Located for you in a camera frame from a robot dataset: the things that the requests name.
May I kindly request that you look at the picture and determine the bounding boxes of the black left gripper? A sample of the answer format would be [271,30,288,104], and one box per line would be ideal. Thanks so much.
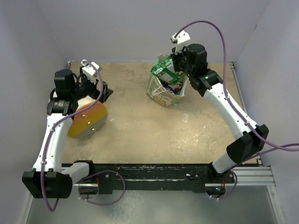
[71,67,113,103]

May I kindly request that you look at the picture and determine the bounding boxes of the green snack packet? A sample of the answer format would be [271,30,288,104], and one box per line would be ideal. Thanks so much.
[150,54,185,84]

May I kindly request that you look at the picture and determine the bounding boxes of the purple Fox's bag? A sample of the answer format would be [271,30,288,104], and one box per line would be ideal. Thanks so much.
[163,84,183,95]

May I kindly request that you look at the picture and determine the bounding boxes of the white orange toy drawer box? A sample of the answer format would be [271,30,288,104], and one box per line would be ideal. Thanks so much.
[67,101,108,139]

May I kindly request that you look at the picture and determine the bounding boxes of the green paper gift bag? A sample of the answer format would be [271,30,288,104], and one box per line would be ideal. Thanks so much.
[146,53,187,107]

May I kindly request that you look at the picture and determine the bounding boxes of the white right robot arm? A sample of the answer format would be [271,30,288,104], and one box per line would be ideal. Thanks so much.
[171,44,269,182]

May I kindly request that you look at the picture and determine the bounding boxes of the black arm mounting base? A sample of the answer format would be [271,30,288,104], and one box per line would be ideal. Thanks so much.
[75,163,235,195]

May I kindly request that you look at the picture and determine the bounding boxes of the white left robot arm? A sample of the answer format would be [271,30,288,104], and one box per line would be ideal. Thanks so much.
[22,66,113,199]

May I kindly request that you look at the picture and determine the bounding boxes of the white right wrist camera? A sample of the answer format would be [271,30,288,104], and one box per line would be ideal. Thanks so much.
[171,30,191,54]

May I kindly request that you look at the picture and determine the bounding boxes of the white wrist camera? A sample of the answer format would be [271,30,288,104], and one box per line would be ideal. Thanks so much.
[171,30,191,54]
[81,60,101,84]

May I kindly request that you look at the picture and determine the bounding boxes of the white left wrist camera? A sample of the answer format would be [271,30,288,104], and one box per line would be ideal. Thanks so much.
[81,60,101,84]

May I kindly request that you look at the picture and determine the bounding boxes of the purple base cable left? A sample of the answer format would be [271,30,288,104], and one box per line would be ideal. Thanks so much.
[78,171,127,206]

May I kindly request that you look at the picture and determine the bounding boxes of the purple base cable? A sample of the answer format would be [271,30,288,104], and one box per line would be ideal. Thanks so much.
[78,171,127,206]
[208,171,238,201]

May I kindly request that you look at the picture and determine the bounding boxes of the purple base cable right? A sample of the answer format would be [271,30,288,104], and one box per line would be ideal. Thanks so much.
[208,171,238,201]

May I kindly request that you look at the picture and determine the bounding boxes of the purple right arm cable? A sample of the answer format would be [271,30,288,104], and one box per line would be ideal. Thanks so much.
[176,20,299,168]

